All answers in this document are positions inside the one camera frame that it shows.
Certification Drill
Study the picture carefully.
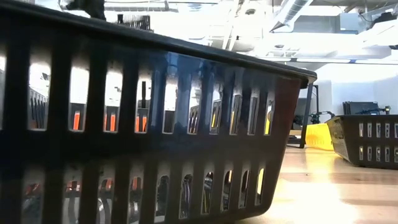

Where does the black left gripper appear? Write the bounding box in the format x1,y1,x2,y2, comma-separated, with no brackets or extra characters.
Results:
65,0,154,32

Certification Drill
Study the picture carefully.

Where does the orange plastic basket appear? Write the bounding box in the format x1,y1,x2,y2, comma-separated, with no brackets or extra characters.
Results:
24,110,149,192

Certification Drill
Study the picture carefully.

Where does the black plastic basket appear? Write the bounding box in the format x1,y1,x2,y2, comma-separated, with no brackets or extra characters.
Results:
0,0,318,224
325,114,398,170

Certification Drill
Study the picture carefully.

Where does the black metal wooden shelf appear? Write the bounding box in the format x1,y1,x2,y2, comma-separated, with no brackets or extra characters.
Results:
287,81,314,149

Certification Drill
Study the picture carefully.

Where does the long ceiling light strip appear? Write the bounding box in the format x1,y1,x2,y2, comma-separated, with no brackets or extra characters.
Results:
264,57,398,65

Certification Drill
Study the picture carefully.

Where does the black background equipment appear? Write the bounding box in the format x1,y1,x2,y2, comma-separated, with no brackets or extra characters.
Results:
343,101,392,116

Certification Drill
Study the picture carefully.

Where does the silver tapered ventilation duct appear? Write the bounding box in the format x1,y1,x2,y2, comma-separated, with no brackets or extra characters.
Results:
269,0,314,32

